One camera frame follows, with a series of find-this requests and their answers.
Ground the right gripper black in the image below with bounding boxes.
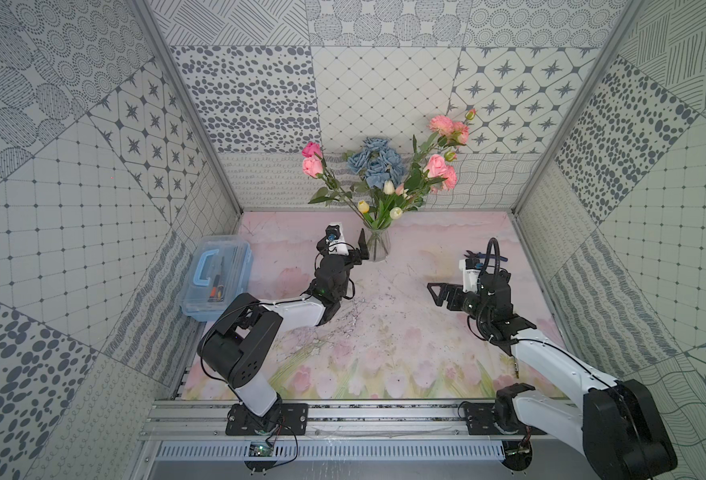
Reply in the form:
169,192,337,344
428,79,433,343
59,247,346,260
427,283,492,325

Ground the clear glass vase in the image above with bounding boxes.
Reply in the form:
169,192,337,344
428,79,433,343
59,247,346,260
364,226,392,262

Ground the pink carnation spray stem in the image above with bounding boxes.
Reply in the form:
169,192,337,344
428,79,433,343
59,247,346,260
408,108,477,175

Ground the light pink rose stem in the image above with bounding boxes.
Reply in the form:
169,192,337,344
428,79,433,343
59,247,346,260
302,156,353,207

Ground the pink rose stem large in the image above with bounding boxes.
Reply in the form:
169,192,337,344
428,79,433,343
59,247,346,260
402,154,458,211

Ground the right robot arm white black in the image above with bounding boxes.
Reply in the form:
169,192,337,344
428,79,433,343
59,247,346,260
427,269,678,479

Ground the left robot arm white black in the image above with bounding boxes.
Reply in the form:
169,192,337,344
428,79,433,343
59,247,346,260
197,223,369,428

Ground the yellow white tulip bunch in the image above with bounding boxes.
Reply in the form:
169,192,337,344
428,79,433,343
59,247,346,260
356,181,425,230

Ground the blue hydrangea flower bunch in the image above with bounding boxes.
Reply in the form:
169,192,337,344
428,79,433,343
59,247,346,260
347,137,406,190

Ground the magenta rose stem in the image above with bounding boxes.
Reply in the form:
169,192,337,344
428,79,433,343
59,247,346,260
301,142,373,227

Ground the clear blue tool box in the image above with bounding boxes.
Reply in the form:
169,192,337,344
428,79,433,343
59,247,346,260
178,235,253,323

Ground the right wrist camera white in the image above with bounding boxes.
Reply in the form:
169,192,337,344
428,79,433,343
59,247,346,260
459,256,484,292

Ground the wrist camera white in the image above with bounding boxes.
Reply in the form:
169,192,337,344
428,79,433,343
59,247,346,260
459,256,484,292
325,222,350,256

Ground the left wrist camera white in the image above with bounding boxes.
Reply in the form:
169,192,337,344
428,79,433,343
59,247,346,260
325,222,350,256

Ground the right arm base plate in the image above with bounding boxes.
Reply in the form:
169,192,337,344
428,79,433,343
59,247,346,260
457,401,545,436

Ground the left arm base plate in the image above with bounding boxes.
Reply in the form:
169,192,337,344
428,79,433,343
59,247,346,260
226,402,309,436

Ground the aluminium rail frame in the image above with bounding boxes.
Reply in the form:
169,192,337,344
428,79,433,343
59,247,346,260
139,394,582,470

